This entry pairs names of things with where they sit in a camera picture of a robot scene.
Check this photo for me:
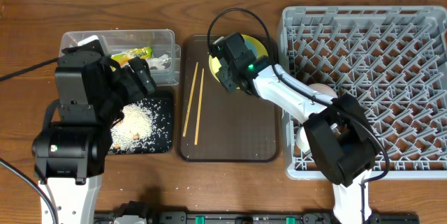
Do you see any grey dishwasher rack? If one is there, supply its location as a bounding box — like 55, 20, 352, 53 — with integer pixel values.
277, 6, 446, 180

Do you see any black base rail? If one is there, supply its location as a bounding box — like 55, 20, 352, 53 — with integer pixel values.
94, 201, 420, 224

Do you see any yellow plate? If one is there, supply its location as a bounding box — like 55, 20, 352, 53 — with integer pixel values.
209, 34, 268, 94

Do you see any light blue bowl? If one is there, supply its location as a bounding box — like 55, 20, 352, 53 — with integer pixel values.
244, 38, 258, 58

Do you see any black waste tray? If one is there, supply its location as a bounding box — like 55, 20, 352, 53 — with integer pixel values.
104, 89, 175, 156

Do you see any brown serving tray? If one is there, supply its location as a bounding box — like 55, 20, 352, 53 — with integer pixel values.
176, 35, 281, 163

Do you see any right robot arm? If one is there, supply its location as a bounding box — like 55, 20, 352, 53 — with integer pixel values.
207, 33, 381, 223

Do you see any green snack wrapper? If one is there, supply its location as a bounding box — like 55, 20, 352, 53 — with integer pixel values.
111, 46, 153, 66

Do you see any white napkin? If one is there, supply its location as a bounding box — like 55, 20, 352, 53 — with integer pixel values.
146, 54, 172, 70

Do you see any clear plastic bin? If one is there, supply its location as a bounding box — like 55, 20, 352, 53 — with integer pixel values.
60, 29, 181, 87

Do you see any spilled rice food waste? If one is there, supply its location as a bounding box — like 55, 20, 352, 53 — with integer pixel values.
108, 100, 173, 154

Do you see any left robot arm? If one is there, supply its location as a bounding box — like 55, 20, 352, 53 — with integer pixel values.
32, 39, 156, 223

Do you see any white small bowl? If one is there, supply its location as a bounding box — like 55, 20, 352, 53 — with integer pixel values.
309, 83, 338, 98

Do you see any white cup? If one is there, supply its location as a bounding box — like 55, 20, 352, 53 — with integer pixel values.
295, 126, 310, 152

